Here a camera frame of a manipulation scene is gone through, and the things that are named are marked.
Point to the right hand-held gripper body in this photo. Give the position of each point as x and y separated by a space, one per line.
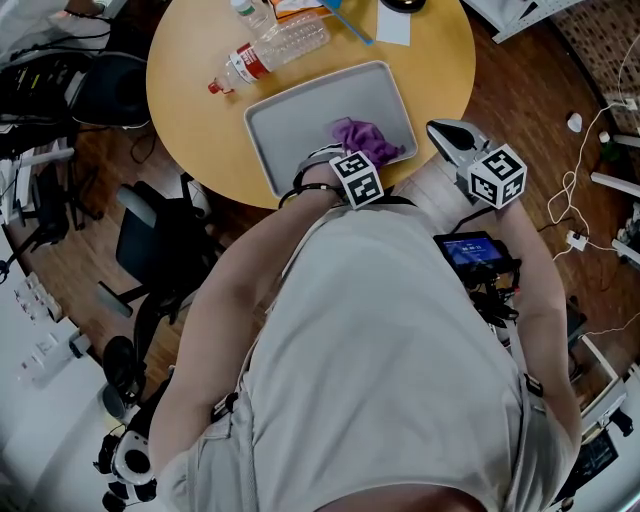
495 175

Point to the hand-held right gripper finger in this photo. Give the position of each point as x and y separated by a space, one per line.
465 132
450 150

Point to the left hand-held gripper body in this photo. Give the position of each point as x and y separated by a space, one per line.
357 180

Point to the purple cloth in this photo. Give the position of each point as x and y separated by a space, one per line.
362 137

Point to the grey plastic tray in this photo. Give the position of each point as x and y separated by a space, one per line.
300 115

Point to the person's right forearm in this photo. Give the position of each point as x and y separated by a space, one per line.
530 260

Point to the person's left forearm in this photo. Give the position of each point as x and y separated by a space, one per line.
250 250

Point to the black chest monitor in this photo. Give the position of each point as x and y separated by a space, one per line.
472 250

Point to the small white floor object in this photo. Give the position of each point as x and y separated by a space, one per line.
575 122

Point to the green bottle white cap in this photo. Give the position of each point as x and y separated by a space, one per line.
609 147

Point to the white side table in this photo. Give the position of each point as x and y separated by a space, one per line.
615 182

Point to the white metal shelf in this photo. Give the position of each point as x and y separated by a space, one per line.
515 15

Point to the white paper sheet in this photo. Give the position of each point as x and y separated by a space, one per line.
395 25

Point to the large clear bottle red label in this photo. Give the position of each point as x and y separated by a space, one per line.
270 52

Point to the person's white shirt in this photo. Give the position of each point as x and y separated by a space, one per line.
375 350

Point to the orange packet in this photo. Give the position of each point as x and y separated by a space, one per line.
295 7

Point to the small clear bottle green label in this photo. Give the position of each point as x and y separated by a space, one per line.
255 15

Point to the black office chair grey armrests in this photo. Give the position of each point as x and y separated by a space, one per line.
150 240

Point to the black shell chair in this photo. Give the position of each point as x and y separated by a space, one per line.
112 90

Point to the white and black device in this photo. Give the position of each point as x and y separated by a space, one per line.
132 460

